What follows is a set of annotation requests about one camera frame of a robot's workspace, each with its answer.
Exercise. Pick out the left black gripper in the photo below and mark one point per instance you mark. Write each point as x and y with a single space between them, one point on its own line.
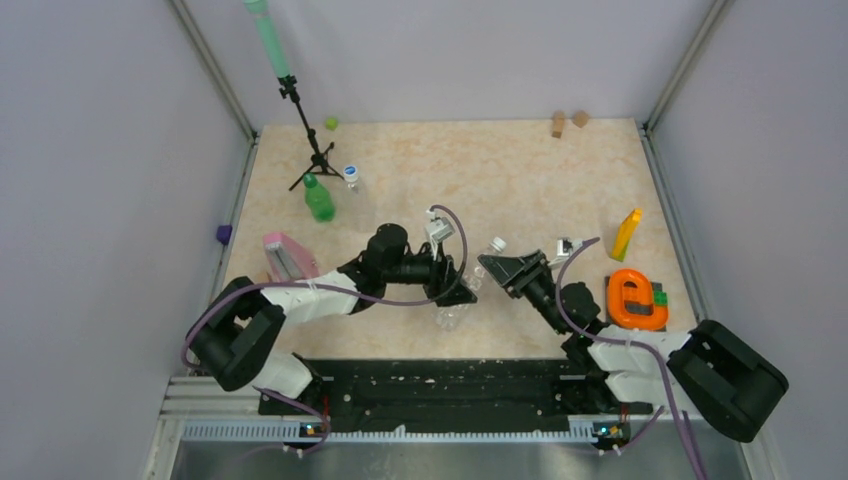
444 280

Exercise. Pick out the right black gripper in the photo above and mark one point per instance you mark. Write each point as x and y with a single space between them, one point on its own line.
503 268

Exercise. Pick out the clear plastic bottle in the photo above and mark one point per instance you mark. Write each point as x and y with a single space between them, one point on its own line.
451 317

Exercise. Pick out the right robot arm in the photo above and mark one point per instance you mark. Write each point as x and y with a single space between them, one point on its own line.
708 370

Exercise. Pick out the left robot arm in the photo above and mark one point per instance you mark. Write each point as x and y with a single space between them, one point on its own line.
234 340

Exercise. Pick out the clear bottle blue-white cap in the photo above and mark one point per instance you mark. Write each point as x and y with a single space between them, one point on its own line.
354 182

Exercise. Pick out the green plastic bottle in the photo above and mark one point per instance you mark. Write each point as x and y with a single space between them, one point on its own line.
318 199

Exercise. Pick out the orange tape dispenser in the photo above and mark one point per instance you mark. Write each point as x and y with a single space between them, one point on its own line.
632 298

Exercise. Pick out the yellow green block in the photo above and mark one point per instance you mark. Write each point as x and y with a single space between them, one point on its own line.
624 234

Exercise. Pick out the small green lego brick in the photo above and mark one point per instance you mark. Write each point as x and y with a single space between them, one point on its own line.
660 298

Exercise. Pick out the wooden block left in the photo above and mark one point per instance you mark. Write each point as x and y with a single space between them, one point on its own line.
558 124

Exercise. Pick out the wooden block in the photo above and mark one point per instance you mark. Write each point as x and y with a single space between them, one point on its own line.
580 118
558 124

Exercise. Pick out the wooden block right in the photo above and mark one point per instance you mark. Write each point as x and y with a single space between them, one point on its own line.
580 118

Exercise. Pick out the pink toy toaster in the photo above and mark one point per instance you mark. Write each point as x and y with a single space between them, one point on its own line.
288 260

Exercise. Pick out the purple small object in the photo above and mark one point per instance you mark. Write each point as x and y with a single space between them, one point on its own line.
223 234

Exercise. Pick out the black tripod green pole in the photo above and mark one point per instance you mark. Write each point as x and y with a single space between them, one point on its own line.
266 30

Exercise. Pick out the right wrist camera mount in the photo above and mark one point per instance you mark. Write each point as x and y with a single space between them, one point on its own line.
565 248

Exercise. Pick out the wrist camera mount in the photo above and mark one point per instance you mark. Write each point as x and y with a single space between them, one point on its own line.
565 248
438 230

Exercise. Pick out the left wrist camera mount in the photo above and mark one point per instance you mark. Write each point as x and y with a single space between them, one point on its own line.
438 230

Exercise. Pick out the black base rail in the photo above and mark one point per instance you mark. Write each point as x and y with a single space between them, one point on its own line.
460 396

